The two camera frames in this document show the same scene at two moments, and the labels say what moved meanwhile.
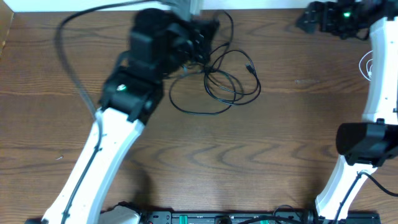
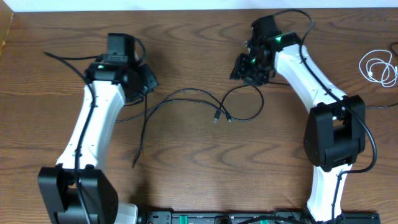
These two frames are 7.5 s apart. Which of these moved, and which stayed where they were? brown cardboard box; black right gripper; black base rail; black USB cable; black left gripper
Moved: black right gripper; black USB cable; black left gripper
Stayed: brown cardboard box; black base rail
